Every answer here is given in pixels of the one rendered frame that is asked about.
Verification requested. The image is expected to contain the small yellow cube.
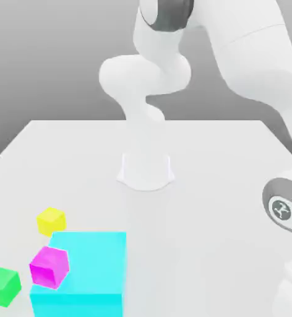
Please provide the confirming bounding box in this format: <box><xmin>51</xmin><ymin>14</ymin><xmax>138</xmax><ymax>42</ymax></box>
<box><xmin>36</xmin><ymin>207</ymin><xmax>67</xmax><ymax>238</ymax></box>

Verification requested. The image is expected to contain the small magenta cube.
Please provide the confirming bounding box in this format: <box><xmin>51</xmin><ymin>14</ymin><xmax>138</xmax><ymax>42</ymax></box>
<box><xmin>28</xmin><ymin>246</ymin><xmax>71</xmax><ymax>290</ymax></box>

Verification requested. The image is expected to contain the small green cube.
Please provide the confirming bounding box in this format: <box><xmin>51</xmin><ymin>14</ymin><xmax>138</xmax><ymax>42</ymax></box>
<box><xmin>0</xmin><ymin>266</ymin><xmax>22</xmax><ymax>308</ymax></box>

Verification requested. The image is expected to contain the large cyan box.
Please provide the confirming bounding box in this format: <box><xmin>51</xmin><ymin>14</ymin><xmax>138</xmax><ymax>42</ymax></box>
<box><xmin>29</xmin><ymin>231</ymin><xmax>127</xmax><ymax>317</ymax></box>

